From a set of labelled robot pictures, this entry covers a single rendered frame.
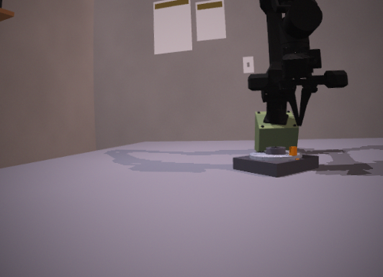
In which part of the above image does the white round flange plate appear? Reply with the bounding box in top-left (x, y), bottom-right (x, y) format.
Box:
top-left (249, 146), bottom-right (303, 161)

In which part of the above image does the grey round boss with black arrow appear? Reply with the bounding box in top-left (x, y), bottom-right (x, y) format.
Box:
top-left (266, 147), bottom-right (286, 155)

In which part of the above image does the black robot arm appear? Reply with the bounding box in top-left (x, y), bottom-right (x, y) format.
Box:
top-left (260, 0), bottom-right (322, 125)

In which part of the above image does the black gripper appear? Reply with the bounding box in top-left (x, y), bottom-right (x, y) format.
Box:
top-left (248, 42), bottom-right (348, 126)

